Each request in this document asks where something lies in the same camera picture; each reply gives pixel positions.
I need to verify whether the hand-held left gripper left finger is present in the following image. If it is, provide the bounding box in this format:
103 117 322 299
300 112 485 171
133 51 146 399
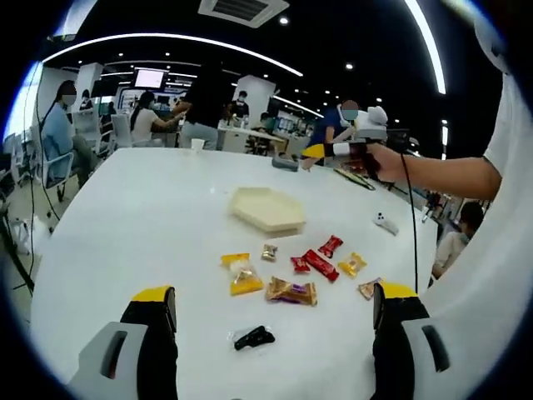
68 285 179 400

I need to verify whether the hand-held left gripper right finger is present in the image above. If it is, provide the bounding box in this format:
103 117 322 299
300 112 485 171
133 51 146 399
371 281 453 400

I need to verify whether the gold purple food packet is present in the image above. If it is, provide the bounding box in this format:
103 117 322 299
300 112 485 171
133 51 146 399
357 277 382 301
265 275 318 308

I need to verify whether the beige hexagonal container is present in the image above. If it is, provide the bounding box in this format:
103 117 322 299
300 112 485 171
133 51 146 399
227 186 307 238

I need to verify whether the dark red food packet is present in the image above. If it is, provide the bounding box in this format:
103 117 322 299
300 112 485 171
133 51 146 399
317 234 345 259

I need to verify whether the small yellow food packet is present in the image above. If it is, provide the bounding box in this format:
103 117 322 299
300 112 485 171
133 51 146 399
337 252 368 279

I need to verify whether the black food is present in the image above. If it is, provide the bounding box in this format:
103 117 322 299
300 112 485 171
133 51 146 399
227 324 276 352

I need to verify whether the long red food bar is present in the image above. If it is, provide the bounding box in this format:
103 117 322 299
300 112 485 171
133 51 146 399
301 248 341 283

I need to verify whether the large yellow food packet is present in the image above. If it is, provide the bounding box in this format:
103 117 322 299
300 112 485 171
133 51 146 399
220 252 266 297

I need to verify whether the person's right hand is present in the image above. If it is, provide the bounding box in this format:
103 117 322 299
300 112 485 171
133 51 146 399
367 143 414 183

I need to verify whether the black monitor on tripod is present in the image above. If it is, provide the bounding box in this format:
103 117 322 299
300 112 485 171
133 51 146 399
385 127 412 152

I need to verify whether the white handheld controller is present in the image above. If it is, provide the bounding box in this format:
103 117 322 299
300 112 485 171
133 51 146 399
373 211 400 236

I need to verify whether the curved ceiling light strip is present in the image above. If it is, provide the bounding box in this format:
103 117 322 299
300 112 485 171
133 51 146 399
42 32 304 78
404 0 447 95

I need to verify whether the person's white shirt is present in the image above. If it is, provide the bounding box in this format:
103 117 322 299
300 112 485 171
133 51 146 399
411 7 533 400

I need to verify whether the white counter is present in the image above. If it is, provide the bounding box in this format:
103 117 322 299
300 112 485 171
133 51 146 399
216 124 289 156

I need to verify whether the ceiling air vent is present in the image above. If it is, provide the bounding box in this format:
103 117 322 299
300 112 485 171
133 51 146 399
197 0 291 29

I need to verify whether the white office chair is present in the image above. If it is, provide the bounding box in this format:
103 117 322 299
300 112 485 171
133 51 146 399
31 137 76 197
110 113 135 149

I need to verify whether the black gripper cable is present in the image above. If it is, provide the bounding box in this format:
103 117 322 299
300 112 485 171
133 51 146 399
398 152 421 293

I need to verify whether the wall monitor screen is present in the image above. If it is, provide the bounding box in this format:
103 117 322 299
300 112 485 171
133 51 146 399
133 68 167 90

